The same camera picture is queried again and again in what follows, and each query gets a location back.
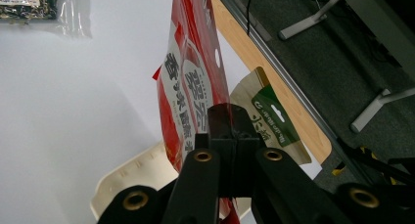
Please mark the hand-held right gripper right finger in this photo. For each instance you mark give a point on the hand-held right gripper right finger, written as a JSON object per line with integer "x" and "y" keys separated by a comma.
{"x": 246, "y": 145}

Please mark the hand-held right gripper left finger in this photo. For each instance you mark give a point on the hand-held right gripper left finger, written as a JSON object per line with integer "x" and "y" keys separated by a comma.
{"x": 225, "y": 158}

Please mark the beige and green snack packet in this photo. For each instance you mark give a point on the beige and green snack packet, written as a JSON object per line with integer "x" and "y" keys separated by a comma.
{"x": 274, "y": 119}

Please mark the red and white snack packet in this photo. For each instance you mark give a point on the red and white snack packet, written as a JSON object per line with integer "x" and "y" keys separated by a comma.
{"x": 182, "y": 87}

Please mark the cream divided plastic container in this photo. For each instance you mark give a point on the cream divided plastic container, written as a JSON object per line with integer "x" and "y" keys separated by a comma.
{"x": 140, "y": 171}

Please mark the wooden table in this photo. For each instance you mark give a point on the wooden table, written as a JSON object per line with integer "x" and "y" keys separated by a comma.
{"x": 248, "y": 51}

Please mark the yellow and black floor tape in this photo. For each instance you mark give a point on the yellow and black floor tape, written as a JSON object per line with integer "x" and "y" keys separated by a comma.
{"x": 339, "y": 168}

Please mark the black metal stand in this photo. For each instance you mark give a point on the black metal stand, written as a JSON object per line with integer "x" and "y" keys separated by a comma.
{"x": 375, "y": 165}

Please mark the grey metal stand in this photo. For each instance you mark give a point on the grey metal stand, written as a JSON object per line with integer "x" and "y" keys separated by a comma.
{"x": 303, "y": 26}

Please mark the clear packet of dark grains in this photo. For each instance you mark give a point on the clear packet of dark grains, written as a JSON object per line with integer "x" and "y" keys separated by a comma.
{"x": 29, "y": 5}

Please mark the aluminium frame rail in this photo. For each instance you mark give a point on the aluminium frame rail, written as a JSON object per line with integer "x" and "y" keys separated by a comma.
{"x": 280, "y": 67}

